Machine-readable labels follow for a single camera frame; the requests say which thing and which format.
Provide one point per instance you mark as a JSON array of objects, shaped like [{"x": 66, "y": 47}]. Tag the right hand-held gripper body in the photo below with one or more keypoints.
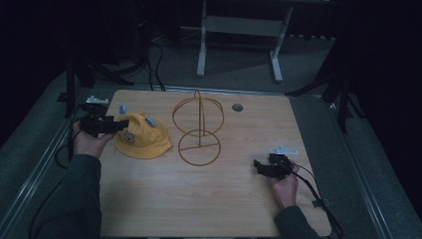
[{"x": 281, "y": 164}]

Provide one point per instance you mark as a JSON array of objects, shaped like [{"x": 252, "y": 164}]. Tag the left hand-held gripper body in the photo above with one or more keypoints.
[{"x": 96, "y": 121}]

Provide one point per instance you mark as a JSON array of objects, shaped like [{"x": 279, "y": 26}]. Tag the yellow bucket hat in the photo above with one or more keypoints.
[{"x": 142, "y": 136}]

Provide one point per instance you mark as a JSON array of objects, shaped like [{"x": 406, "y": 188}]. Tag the person's left hand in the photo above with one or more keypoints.
[{"x": 87, "y": 142}]

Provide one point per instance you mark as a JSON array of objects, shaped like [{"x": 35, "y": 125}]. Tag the person's right hand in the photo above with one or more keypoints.
[{"x": 285, "y": 189}]

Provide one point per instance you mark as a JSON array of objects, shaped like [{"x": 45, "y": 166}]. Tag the black tripod stand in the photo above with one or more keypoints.
[
  {"x": 335, "y": 83},
  {"x": 89, "y": 66}
]

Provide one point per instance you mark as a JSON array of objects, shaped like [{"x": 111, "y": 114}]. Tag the white metal desk frame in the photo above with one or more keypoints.
[{"x": 241, "y": 40}]

